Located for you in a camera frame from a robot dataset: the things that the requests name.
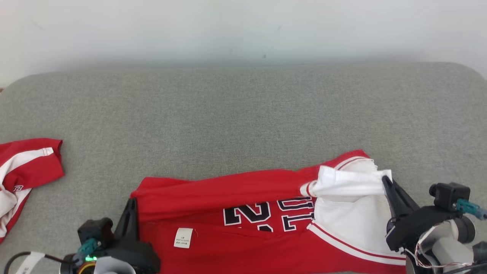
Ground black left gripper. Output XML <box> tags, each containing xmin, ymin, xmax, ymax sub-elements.
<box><xmin>108</xmin><ymin>197</ymin><xmax>161</xmax><ymax>274</ymax></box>

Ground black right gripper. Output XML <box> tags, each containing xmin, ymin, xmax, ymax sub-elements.
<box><xmin>382</xmin><ymin>175</ymin><xmax>463</xmax><ymax>252</ymax></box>

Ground red shorts with white stripe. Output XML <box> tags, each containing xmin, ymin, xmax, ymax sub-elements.
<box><xmin>0</xmin><ymin>138</ymin><xmax>64</xmax><ymax>244</ymax></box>

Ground red basketball jersey number 23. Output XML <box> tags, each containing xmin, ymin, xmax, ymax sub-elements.
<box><xmin>131</xmin><ymin>150</ymin><xmax>407</xmax><ymax>274</ymax></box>

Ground grey fabric sofa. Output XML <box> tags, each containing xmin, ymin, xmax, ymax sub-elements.
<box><xmin>0</xmin><ymin>62</ymin><xmax>487</xmax><ymax>274</ymax></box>

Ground teal left camera cable plug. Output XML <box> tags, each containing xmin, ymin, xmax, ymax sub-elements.
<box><xmin>75</xmin><ymin>238</ymin><xmax>101</xmax><ymax>264</ymax></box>

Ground teal camera cable plug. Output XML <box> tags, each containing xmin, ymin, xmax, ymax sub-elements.
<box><xmin>455</xmin><ymin>199</ymin><xmax>487</xmax><ymax>221</ymax></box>
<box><xmin>75</xmin><ymin>238</ymin><xmax>101</xmax><ymax>264</ymax></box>

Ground teal right camera cable plug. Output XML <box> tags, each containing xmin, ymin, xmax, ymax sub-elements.
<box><xmin>455</xmin><ymin>199</ymin><xmax>487</xmax><ymax>221</ymax></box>

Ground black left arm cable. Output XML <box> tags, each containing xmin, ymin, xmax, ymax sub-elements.
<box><xmin>3</xmin><ymin>251</ymin><xmax>76</xmax><ymax>274</ymax></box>

